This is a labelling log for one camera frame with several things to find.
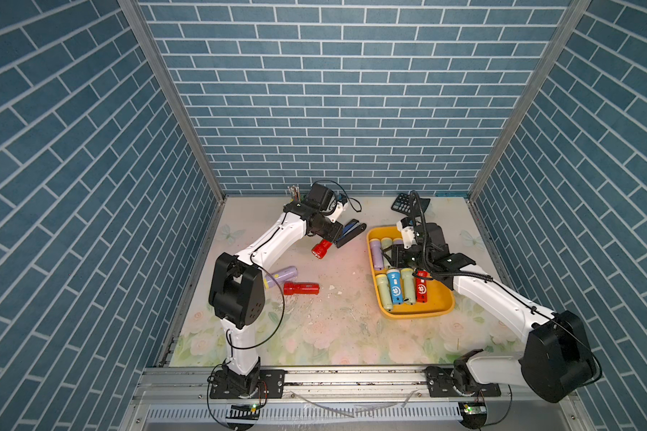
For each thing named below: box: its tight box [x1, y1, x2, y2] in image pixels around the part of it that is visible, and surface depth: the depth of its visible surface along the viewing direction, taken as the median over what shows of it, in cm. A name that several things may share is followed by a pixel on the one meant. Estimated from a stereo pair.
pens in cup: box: [286, 184, 302, 202], surface depth 102 cm
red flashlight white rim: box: [416, 270, 429, 304], surface depth 91 cm
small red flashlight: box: [310, 238, 333, 260], surface depth 86 cm
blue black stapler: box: [334, 219, 368, 248], surface depth 110 cm
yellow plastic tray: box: [366, 225, 455, 320], surface depth 90 cm
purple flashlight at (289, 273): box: [263, 265, 299, 290], surface depth 95 cm
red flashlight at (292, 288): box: [283, 281, 321, 296], surface depth 91 cm
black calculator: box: [390, 192, 431, 215], surface depth 118 cm
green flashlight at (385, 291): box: [375, 273, 393, 312], surface depth 90 cm
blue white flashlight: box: [386, 268, 404, 305], surface depth 93 cm
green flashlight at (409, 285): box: [400, 267, 417, 306], surface depth 90 cm
